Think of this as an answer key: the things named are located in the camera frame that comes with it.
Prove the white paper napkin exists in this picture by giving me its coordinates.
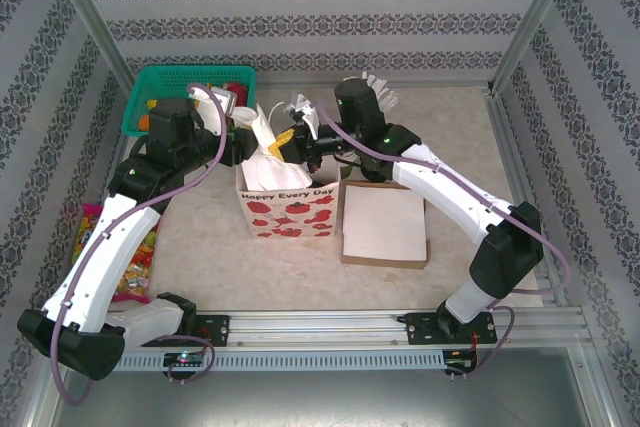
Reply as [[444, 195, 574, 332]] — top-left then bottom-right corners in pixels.
[[244, 104, 314, 192]]

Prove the tomato print paper bag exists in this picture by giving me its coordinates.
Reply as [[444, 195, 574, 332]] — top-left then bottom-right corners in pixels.
[[234, 161, 341, 239]]

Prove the white napkin stack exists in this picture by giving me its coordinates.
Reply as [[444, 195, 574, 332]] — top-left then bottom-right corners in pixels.
[[342, 185, 429, 261]]

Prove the brown cardboard box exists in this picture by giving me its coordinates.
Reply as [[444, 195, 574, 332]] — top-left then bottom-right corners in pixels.
[[339, 180, 432, 269]]

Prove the teal plastic basket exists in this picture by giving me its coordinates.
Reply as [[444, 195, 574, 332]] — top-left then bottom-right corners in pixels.
[[121, 65, 257, 138]]

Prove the pink dragon fruit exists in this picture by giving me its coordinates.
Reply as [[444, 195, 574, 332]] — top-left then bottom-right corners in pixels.
[[222, 80, 250, 109]]

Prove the colourful candy bag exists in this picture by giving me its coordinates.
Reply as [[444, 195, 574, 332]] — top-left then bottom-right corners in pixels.
[[72, 203, 161, 304]]

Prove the small circuit board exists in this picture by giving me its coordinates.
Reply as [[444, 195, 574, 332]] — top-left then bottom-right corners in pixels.
[[163, 351, 205, 367], [443, 350, 479, 373]]

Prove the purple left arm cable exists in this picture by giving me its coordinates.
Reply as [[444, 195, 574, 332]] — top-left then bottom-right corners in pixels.
[[49, 81, 230, 407]]

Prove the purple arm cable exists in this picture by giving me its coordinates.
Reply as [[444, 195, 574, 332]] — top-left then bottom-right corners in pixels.
[[314, 101, 574, 379], [49, 81, 230, 407]]

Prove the aluminium frame cross bar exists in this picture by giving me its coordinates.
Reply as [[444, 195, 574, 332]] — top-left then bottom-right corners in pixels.
[[124, 70, 496, 91]]

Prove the aluminium frame post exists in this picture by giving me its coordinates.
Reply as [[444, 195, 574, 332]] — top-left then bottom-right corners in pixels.
[[39, 0, 139, 98], [487, 0, 586, 96]]

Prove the aluminium frame side rail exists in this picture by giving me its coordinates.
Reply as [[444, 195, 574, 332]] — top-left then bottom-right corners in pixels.
[[482, 86, 571, 309]]

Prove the aluminium mounting rail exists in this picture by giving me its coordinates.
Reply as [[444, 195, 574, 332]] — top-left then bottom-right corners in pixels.
[[49, 307, 589, 348]]

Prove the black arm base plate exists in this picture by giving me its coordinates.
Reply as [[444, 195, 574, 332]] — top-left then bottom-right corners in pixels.
[[192, 314, 231, 347], [403, 311, 496, 346]]

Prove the slotted metal cable tray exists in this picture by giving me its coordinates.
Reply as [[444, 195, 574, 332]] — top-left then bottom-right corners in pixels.
[[67, 349, 447, 373]]

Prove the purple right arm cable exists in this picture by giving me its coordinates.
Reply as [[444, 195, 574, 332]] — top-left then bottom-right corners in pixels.
[[314, 101, 574, 379]]

